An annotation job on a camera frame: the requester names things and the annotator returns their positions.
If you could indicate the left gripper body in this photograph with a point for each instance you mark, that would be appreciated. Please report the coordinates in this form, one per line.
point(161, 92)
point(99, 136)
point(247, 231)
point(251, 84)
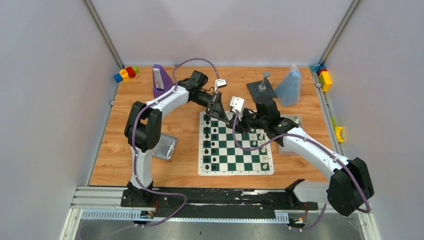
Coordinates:
point(214, 105)

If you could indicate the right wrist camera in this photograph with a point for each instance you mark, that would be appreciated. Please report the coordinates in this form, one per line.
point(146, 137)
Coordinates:
point(237, 104)

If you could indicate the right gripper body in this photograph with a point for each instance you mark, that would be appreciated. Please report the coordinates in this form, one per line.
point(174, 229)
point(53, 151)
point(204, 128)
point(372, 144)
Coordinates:
point(249, 121)

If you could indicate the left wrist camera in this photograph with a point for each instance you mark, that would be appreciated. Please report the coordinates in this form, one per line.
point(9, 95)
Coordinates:
point(220, 83)

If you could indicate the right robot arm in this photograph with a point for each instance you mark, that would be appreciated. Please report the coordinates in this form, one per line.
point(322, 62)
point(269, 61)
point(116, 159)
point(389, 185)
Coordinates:
point(349, 185)

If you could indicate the red wooden cylinder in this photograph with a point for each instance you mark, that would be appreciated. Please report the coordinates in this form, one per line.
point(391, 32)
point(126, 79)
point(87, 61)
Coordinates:
point(130, 72)

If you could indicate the grey lego tower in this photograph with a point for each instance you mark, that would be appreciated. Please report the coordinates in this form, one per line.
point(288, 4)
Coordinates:
point(262, 86)

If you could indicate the purple metronome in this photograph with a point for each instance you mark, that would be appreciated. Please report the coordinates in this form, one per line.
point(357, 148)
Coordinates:
point(162, 81)

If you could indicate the blue plastic bag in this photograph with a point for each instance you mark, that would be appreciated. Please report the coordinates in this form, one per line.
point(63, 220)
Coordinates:
point(288, 91)

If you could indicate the yellow wooden cylinder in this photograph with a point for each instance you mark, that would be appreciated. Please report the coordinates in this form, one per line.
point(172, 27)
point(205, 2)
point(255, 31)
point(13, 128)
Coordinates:
point(124, 75)

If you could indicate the yellow curved block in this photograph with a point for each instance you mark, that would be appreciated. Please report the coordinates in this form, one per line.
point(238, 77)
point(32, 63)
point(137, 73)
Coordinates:
point(337, 130)

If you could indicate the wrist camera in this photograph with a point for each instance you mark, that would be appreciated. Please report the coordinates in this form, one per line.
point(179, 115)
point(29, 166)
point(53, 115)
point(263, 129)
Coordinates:
point(237, 104)
point(220, 83)

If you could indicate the dark grey lego baseplate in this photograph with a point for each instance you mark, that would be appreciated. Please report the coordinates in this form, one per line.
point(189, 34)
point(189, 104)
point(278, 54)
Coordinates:
point(257, 92)

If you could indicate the silver tin lid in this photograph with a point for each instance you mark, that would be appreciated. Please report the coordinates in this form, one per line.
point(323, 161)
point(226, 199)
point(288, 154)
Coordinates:
point(165, 148)

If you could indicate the green white chess board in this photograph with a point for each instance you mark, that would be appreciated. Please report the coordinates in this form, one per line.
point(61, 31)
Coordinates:
point(219, 156)

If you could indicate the colourful lego brick stack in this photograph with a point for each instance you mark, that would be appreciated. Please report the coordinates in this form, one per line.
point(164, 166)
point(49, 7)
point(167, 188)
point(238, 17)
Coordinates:
point(323, 76)

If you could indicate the blue wooden block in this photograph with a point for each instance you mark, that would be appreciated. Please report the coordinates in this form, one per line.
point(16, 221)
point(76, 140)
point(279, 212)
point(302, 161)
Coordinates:
point(118, 78)

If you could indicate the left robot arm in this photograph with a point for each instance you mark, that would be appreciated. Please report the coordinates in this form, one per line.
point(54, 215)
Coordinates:
point(144, 128)

